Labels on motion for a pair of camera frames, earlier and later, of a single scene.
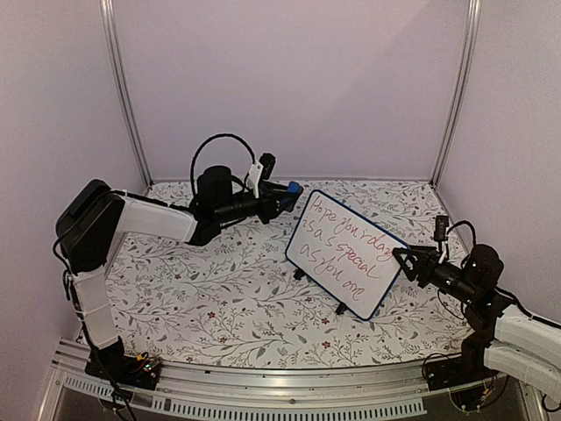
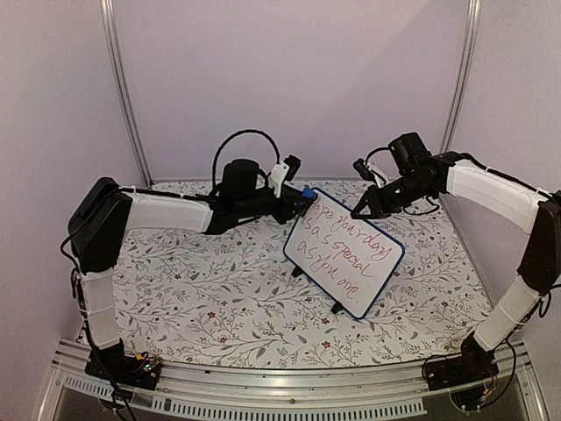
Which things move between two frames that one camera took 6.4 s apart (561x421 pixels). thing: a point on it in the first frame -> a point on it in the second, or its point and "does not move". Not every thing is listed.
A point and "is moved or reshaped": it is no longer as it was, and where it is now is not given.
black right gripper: (422, 267) -> (371, 196)
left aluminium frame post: (116, 66) does not move
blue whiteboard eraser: (294, 187) is moved or reshaped
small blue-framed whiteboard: (348, 254) does not move
